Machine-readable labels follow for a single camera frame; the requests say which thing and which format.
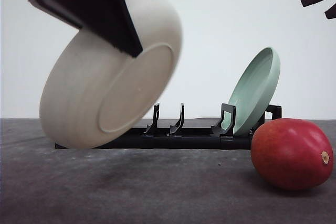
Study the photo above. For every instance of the white plate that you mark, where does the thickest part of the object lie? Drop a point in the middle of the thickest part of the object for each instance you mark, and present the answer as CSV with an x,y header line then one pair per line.
x,y
97,88

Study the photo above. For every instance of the mint green plate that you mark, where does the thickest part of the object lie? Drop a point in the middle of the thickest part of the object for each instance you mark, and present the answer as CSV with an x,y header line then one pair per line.
x,y
252,90

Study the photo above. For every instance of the red mango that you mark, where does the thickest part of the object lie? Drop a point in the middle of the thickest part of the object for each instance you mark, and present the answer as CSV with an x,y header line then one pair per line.
x,y
292,154

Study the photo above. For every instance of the black dish rack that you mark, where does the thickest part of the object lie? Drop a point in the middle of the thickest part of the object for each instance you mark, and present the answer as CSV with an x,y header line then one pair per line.
x,y
222,135

